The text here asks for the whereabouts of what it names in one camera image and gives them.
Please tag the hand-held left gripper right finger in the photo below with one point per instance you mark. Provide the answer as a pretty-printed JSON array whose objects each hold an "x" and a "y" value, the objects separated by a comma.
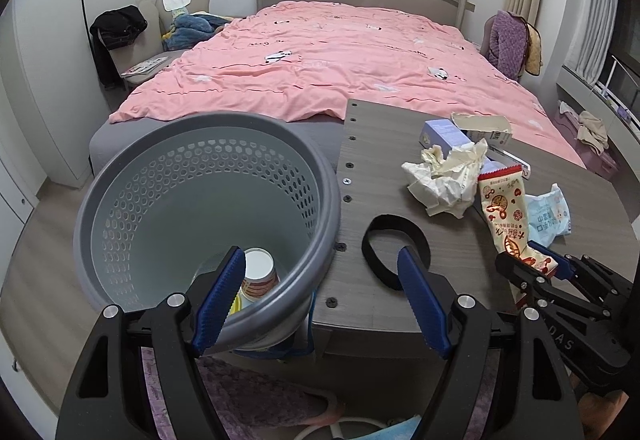
[{"x": 422, "y": 300}]

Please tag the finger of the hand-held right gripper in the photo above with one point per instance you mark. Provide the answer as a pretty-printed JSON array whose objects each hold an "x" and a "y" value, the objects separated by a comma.
[
  {"x": 555, "y": 262},
  {"x": 520, "y": 277}
]

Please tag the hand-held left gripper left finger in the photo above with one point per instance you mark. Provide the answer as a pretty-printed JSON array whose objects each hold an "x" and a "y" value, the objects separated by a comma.
[{"x": 220, "y": 300}]

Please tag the light blue plastic packet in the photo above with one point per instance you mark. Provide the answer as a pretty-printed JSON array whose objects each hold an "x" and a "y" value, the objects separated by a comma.
[{"x": 550, "y": 215}]

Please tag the cream and red snack wrapper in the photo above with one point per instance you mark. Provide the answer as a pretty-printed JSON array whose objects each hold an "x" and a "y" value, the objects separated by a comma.
[{"x": 505, "y": 215}]

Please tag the cream paper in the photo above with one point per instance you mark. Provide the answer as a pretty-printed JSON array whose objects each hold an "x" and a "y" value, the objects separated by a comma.
[{"x": 440, "y": 185}]

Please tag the grey perforated plastic basket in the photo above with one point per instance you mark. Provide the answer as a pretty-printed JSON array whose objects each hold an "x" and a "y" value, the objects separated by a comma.
[{"x": 150, "y": 200}]

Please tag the torn green and white carton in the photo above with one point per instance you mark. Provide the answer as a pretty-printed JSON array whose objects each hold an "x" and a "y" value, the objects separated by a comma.
[{"x": 485, "y": 124}]

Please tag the pale purple carton box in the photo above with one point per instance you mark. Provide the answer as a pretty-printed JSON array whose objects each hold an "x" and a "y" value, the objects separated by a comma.
[{"x": 440, "y": 132}]

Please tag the person's right forearm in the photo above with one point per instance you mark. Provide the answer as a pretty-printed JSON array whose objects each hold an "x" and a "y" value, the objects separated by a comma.
[{"x": 600, "y": 415}]

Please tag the yellow plastic lid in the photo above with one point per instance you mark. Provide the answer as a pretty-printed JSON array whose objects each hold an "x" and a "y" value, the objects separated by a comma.
[{"x": 235, "y": 306}]

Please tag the red and white paper cup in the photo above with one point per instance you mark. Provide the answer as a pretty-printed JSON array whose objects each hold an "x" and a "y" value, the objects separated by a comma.
[{"x": 260, "y": 270}]

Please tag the purple rug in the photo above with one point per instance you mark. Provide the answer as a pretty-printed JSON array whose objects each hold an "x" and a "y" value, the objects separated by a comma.
[{"x": 250, "y": 385}]

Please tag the beige cloth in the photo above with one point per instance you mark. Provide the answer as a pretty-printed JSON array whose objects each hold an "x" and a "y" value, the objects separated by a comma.
[{"x": 592, "y": 129}]

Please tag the pink slipper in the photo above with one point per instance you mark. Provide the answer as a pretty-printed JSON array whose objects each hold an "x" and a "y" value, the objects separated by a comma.
[{"x": 315, "y": 412}]

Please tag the grey window ledge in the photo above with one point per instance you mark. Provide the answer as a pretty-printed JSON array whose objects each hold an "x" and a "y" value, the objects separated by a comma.
[{"x": 580, "y": 87}]

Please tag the yellow cloth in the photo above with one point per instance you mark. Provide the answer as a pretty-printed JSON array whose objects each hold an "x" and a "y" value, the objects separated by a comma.
[{"x": 534, "y": 49}]

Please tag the purple quilted jacket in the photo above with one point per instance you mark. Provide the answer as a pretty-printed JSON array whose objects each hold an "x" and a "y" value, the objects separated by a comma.
[{"x": 507, "y": 44}]

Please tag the white door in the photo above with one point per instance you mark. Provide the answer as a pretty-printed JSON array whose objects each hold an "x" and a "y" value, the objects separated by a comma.
[{"x": 17, "y": 180}]

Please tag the magazine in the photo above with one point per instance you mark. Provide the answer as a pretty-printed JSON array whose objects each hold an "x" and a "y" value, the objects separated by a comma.
[{"x": 145, "y": 65}]

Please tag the white sheer curtain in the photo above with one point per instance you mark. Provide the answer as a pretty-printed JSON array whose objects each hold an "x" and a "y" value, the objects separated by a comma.
[{"x": 597, "y": 14}]

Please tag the pink printed duvet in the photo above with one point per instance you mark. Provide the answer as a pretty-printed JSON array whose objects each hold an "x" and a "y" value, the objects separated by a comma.
[{"x": 325, "y": 64}]

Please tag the blue blanket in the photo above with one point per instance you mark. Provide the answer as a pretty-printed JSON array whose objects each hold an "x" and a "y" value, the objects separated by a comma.
[{"x": 195, "y": 27}]

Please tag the white wardrobe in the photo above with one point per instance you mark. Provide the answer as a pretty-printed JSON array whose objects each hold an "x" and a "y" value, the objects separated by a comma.
[{"x": 60, "y": 69}]

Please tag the black clothes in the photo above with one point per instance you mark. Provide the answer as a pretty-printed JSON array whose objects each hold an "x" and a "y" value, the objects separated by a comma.
[{"x": 117, "y": 24}]

